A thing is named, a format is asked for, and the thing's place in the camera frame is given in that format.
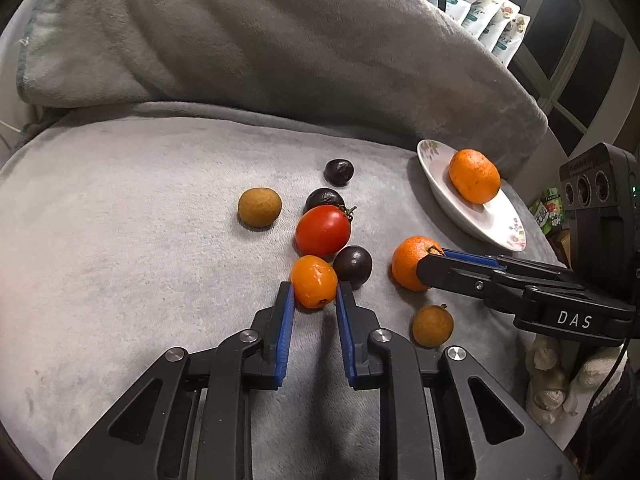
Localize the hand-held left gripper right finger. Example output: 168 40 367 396
335 281 581 480

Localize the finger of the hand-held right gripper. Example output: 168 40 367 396
442 249 586 286
416 254 526 311

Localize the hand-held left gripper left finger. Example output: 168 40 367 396
52 281 296 480

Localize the orange mandarin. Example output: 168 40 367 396
391 236 445 292

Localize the brown longan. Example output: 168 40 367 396
237 187 282 227
412 304 455 348

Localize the small orange kumquat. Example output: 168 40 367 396
291 255 339 309

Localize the white floral plate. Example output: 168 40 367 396
417 139 528 252

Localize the dark purple passion fruit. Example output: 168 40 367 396
304 187 346 213
324 158 356 186
332 245 373 286

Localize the red tomato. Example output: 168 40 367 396
295 205 357 257

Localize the person's right hand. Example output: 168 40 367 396
527 335 621 413

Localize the green packet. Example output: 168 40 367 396
530 187 566 233

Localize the large orange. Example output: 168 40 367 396
448 149 501 205

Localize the white framed glass door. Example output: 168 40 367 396
505 0 640 161

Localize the grey fleece blanket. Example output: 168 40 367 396
0 0 571 480

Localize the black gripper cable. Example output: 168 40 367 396
587 340 631 411

